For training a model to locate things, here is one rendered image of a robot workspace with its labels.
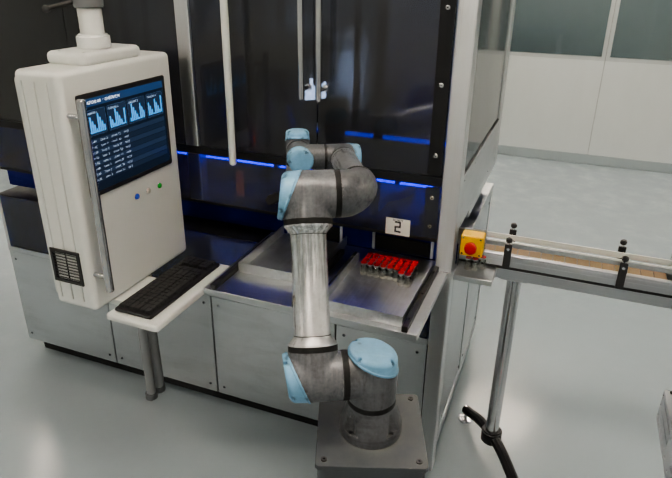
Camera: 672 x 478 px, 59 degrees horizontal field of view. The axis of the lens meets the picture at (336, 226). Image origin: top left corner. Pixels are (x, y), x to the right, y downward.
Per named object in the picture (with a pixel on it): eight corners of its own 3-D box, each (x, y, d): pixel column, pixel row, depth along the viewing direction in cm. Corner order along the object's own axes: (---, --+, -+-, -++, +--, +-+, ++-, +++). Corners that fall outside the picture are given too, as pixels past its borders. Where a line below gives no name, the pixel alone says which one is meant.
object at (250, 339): (154, 268, 390) (138, 136, 355) (474, 338, 322) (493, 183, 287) (31, 353, 305) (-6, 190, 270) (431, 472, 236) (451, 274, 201)
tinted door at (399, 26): (318, 160, 206) (318, -26, 182) (442, 176, 192) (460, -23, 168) (317, 160, 205) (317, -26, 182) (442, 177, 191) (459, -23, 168)
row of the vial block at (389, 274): (361, 271, 202) (361, 259, 200) (413, 282, 196) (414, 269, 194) (359, 274, 200) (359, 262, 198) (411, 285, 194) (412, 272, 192)
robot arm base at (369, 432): (403, 450, 140) (406, 417, 136) (338, 449, 140) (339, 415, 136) (398, 407, 154) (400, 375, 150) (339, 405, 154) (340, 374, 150)
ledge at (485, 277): (460, 262, 214) (460, 257, 213) (497, 268, 210) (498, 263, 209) (452, 279, 202) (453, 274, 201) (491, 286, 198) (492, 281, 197)
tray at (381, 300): (357, 261, 209) (357, 252, 208) (430, 275, 200) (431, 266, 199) (318, 308, 180) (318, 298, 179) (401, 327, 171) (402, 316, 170)
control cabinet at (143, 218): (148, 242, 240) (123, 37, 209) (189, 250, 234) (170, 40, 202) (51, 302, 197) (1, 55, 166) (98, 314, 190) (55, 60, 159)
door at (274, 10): (201, 145, 221) (187, -29, 198) (317, 160, 206) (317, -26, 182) (200, 145, 221) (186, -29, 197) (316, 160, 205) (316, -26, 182)
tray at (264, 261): (283, 233, 230) (283, 224, 229) (346, 244, 222) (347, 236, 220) (238, 271, 201) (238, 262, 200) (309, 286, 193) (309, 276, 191)
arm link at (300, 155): (325, 148, 173) (322, 138, 183) (286, 149, 172) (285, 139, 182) (325, 174, 176) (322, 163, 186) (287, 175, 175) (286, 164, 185)
